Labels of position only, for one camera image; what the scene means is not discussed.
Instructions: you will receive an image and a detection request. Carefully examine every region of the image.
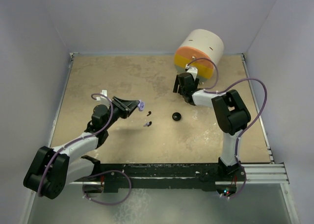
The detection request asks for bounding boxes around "cylindrical three-drawer storage box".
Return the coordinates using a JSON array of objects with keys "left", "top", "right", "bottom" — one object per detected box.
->
[{"left": 174, "top": 29, "right": 224, "bottom": 81}]

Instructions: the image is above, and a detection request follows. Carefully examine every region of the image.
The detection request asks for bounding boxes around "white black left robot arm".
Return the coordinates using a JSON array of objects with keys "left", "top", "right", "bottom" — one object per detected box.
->
[{"left": 23, "top": 97, "right": 145, "bottom": 199}]

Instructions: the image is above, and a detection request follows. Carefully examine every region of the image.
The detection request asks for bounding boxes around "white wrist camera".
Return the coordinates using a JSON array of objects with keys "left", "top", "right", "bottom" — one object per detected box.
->
[
  {"left": 185, "top": 64, "right": 198, "bottom": 80},
  {"left": 96, "top": 90, "right": 110, "bottom": 107}
]

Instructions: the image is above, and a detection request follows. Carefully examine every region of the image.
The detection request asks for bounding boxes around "aluminium table frame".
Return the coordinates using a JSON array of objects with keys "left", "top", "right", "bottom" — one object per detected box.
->
[{"left": 28, "top": 52, "right": 291, "bottom": 224}]

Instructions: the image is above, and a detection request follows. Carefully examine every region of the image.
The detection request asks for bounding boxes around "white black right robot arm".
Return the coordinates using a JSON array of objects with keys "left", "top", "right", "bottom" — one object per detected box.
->
[{"left": 173, "top": 72, "right": 251, "bottom": 180}]

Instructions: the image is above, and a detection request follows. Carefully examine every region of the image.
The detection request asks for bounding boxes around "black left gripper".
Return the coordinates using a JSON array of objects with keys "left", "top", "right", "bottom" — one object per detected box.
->
[{"left": 103, "top": 97, "right": 138, "bottom": 130}]

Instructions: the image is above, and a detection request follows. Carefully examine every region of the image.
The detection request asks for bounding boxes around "purple round earbud charging case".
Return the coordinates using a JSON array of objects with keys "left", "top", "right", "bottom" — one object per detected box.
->
[{"left": 137, "top": 100, "right": 145, "bottom": 111}]

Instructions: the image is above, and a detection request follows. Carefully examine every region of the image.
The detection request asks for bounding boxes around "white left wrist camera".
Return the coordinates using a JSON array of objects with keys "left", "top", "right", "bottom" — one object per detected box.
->
[{"left": 96, "top": 90, "right": 110, "bottom": 107}]

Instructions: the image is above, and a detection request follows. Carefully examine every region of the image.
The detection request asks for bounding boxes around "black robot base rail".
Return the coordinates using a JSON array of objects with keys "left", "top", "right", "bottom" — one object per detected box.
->
[{"left": 77, "top": 163, "right": 246, "bottom": 193}]

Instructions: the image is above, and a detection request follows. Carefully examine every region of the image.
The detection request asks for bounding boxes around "black purple earbud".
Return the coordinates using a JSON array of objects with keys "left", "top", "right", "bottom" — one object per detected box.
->
[{"left": 144, "top": 121, "right": 152, "bottom": 127}]

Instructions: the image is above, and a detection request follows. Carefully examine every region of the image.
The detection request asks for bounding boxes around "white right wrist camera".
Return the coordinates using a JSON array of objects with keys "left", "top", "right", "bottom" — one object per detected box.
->
[{"left": 185, "top": 64, "right": 198, "bottom": 80}]

